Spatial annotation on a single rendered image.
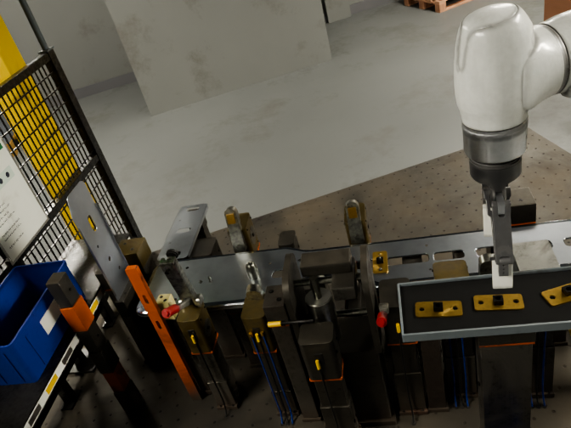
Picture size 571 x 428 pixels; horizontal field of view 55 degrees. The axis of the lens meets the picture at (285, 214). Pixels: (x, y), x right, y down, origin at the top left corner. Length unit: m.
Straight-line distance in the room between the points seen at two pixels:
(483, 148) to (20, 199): 1.34
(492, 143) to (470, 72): 0.11
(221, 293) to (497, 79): 0.95
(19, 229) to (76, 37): 5.48
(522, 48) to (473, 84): 0.07
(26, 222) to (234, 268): 0.64
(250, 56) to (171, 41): 0.79
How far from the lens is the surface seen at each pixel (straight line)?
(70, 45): 7.14
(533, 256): 1.26
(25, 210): 1.79
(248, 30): 5.69
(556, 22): 0.86
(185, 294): 1.36
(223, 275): 1.53
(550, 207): 2.10
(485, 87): 0.78
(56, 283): 1.43
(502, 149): 0.83
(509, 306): 1.07
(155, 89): 5.75
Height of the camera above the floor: 1.92
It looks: 33 degrees down
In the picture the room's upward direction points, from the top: 16 degrees counter-clockwise
